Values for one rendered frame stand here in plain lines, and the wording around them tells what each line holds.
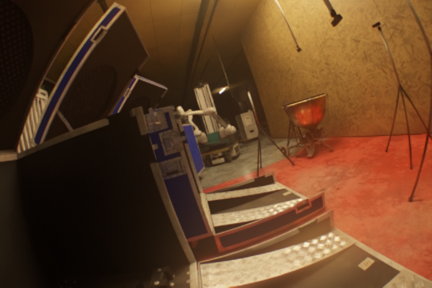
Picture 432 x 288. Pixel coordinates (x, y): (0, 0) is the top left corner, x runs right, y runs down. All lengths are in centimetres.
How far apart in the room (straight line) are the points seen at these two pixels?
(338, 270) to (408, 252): 36
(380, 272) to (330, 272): 24
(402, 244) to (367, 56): 233
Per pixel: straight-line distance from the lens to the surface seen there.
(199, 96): 430
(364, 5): 290
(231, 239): 125
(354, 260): 104
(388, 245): 113
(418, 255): 109
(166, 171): 109
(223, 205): 179
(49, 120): 142
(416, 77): 264
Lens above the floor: 78
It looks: level
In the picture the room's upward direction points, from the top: 17 degrees counter-clockwise
